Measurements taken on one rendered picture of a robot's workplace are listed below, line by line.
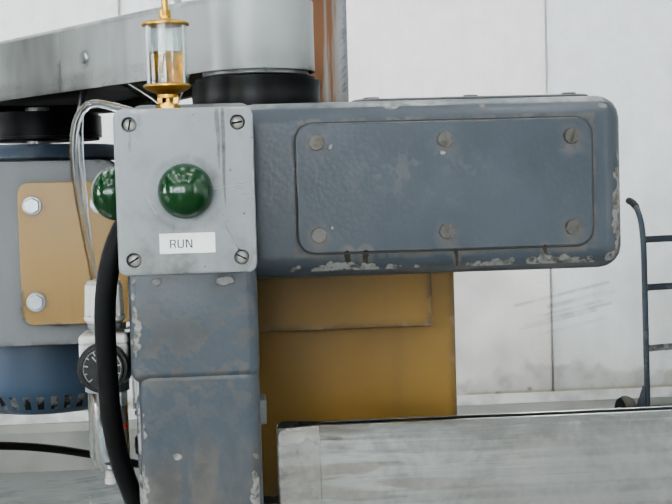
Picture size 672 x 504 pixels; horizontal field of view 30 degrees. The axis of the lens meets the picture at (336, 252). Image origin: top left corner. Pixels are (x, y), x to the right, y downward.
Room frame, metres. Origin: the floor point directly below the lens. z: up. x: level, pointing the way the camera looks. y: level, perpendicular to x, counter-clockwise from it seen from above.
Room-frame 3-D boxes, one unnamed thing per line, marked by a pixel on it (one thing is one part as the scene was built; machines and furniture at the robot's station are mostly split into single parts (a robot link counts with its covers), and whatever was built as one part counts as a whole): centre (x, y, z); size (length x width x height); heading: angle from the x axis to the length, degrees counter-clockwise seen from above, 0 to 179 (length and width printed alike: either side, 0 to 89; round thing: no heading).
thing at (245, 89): (0.89, 0.05, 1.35); 0.09 x 0.09 x 0.03
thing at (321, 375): (1.19, 0.04, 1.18); 0.34 x 0.25 x 0.31; 4
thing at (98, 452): (0.94, 0.18, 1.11); 0.03 x 0.03 x 0.06
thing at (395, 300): (1.00, 0.04, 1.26); 0.22 x 0.05 x 0.16; 94
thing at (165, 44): (0.76, 0.10, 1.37); 0.03 x 0.02 x 0.03; 94
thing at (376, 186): (0.85, -0.02, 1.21); 0.30 x 0.25 x 0.30; 94
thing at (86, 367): (0.92, 0.17, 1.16); 0.04 x 0.02 x 0.04; 94
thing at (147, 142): (0.70, 0.08, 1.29); 0.08 x 0.05 x 0.09; 94
